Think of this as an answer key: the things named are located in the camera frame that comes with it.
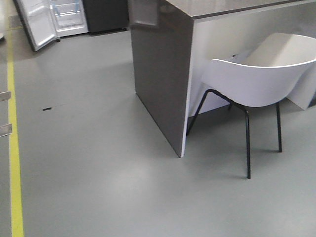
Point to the fridge door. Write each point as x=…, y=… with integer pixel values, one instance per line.
x=37, y=21

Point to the dark grey fridge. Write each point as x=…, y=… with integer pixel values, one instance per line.
x=73, y=17

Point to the white shell chair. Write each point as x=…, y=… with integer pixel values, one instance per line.
x=265, y=77

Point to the metal floor socket plate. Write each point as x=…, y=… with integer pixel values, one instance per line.
x=5, y=130
x=5, y=95

